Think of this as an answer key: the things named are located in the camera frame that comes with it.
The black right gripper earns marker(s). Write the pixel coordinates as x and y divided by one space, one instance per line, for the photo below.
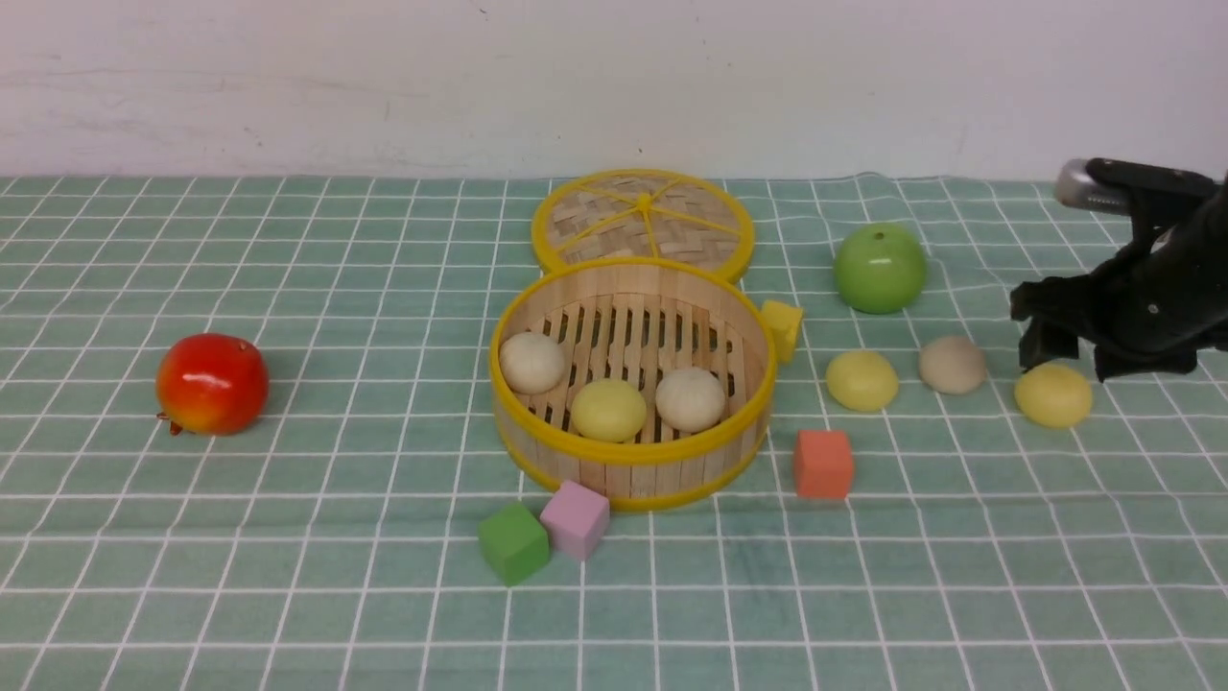
1152 307

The yellow bun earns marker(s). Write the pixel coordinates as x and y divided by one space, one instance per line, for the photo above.
609 410
862 380
1054 396

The white bun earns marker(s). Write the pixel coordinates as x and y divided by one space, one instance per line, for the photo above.
532 363
690 399
952 365

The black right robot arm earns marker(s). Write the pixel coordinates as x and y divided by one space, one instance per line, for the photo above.
1151 307

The woven bamboo steamer lid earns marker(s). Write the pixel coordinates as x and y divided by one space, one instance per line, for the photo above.
644 213

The bamboo steamer tray yellow rim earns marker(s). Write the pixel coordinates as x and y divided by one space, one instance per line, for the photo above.
635 319

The green apple toy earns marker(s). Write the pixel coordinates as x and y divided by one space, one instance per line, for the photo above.
880 268

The orange cube block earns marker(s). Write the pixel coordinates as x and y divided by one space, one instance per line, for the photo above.
823 464

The yellow cube block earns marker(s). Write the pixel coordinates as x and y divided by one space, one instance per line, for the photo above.
784 321

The pink cube block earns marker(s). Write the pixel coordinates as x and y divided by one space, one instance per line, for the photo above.
576 519

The green cube block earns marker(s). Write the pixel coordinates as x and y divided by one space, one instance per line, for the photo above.
514 544

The green checkered tablecloth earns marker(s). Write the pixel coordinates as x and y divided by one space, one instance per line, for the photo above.
332 545

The red pomegranate toy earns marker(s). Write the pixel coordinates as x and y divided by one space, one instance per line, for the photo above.
212 384

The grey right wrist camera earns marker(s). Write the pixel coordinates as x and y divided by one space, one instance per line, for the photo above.
1084 185

